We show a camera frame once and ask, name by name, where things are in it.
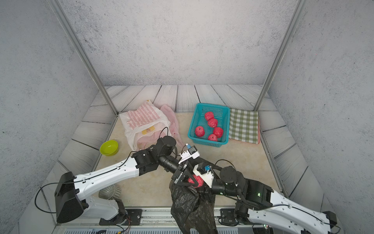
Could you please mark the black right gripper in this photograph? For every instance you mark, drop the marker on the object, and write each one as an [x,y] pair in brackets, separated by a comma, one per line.
[207,182]

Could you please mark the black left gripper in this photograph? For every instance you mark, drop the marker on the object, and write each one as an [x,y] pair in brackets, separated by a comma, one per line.
[177,176]

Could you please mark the red apple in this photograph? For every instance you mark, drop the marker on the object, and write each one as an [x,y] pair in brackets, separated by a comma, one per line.
[218,132]
[212,137]
[209,116]
[199,131]
[198,179]
[213,123]

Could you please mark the pink plastic bag apple print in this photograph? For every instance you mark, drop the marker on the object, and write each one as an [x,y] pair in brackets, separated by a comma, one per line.
[173,130]

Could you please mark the black plastic bag knotted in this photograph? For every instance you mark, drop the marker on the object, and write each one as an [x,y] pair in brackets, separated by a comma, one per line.
[193,208]

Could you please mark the pink white striped bag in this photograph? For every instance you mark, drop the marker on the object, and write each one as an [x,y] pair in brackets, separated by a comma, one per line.
[141,124]

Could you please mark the teal plastic perforated basket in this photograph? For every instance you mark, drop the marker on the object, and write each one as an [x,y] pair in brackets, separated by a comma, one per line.
[221,114]

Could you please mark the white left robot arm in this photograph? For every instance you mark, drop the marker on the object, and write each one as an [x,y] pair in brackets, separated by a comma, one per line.
[73,195]

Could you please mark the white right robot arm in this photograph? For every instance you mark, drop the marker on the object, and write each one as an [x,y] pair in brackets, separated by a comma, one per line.
[257,203]

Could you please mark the green white checkered cloth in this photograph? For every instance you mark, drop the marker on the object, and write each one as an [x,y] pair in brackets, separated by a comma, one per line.
[244,126]

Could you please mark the green plastic bowl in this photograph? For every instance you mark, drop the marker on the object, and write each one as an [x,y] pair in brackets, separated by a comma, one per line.
[109,148]

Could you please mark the silver ribbed metal cup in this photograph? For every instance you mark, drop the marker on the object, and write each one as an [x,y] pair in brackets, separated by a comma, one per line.
[111,192]

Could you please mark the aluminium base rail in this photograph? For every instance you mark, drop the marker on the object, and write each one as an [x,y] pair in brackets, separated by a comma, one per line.
[158,220]

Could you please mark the right aluminium frame post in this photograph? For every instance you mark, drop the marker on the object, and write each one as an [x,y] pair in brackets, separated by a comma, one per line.
[301,4]

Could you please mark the aluminium frame post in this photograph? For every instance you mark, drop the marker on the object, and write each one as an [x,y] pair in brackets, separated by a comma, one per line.
[301,4]
[65,24]

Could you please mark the left aluminium frame post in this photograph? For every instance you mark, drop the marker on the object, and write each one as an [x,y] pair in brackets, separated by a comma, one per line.
[65,24]

